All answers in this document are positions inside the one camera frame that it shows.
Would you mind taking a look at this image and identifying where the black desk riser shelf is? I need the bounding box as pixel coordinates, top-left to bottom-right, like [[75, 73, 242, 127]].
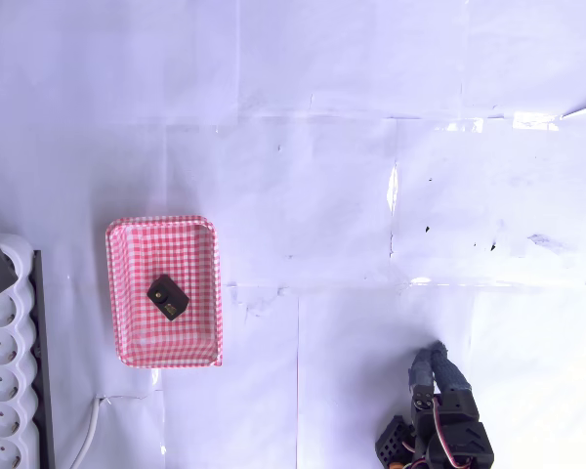
[[30, 249, 57, 469]]

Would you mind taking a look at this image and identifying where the small black box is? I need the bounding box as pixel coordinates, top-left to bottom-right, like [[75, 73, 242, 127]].
[[146, 274, 192, 323]]

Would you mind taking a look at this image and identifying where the pink checkered tray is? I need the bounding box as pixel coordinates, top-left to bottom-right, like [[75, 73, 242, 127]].
[[105, 214, 225, 369]]

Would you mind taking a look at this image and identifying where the white power cable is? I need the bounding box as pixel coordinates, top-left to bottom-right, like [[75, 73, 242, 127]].
[[69, 396, 105, 469]]

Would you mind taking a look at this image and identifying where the white power strip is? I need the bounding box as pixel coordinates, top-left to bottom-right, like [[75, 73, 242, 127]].
[[0, 233, 36, 469]]

